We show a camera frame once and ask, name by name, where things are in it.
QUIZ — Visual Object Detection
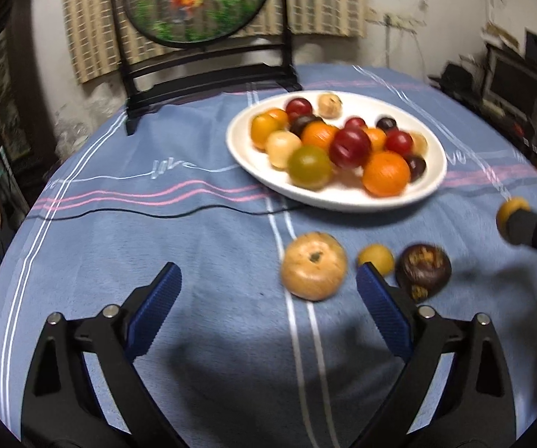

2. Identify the tan striped melon fruit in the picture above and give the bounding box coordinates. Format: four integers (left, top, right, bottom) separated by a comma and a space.
317, 92, 342, 119

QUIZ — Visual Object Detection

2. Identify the blue striped tablecloth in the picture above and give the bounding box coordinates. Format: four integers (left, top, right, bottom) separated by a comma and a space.
0, 65, 537, 447

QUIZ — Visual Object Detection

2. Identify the dark framed painting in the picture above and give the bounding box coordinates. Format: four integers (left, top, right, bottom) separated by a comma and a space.
0, 0, 58, 170

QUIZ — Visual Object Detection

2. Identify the green yellow round fruit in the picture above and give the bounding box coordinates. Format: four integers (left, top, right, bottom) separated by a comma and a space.
287, 146, 333, 190

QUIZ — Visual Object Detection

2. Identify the golden brown round fruit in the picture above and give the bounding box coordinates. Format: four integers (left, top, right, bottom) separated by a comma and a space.
409, 131, 428, 158

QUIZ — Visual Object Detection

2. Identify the small tan yellow fruit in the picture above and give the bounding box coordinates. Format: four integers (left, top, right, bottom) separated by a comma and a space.
496, 196, 530, 241

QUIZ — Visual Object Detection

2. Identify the dark red plum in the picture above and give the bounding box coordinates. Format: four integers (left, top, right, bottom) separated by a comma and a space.
328, 128, 372, 170

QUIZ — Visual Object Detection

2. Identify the white oval plate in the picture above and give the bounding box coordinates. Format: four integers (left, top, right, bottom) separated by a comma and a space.
226, 91, 447, 212

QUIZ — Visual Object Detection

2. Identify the yellow orange persimmon fruit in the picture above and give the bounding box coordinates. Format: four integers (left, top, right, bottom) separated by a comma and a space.
249, 113, 281, 152

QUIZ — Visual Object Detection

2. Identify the striped beige curtain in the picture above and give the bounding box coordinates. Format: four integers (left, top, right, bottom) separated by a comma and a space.
63, 0, 365, 84

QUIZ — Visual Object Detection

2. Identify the black metal shelf rack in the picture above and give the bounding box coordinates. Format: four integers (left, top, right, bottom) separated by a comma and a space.
452, 43, 537, 162

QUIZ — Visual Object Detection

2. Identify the large red plum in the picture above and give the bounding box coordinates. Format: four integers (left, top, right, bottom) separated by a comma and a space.
284, 97, 313, 122

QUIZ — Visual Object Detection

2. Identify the small dark plum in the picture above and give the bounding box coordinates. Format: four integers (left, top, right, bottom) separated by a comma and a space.
375, 115, 398, 134

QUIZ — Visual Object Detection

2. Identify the dark brown passionfruit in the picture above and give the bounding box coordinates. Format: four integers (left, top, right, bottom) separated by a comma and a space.
395, 243, 452, 304

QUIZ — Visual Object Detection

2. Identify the computer monitor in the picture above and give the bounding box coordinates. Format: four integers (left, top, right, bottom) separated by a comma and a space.
482, 46, 537, 120

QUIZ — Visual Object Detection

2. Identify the small dark red fruit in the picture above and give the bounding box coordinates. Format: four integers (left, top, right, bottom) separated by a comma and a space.
288, 114, 324, 138

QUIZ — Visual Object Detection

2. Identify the pale yellow round fruit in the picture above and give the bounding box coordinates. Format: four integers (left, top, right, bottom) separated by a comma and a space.
265, 131, 302, 170

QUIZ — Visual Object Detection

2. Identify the dark brown mangosteen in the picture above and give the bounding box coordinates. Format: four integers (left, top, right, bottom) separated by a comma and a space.
405, 155, 427, 183

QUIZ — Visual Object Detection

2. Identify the large orange mandarin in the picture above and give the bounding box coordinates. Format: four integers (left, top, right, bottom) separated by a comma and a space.
301, 120, 339, 153
362, 151, 411, 198

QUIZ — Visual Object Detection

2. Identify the goldfish round screen ornament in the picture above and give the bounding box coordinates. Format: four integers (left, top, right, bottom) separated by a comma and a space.
109, 0, 302, 136

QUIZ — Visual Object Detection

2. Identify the small orange fruit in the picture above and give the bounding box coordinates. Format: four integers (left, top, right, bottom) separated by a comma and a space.
365, 127, 387, 153

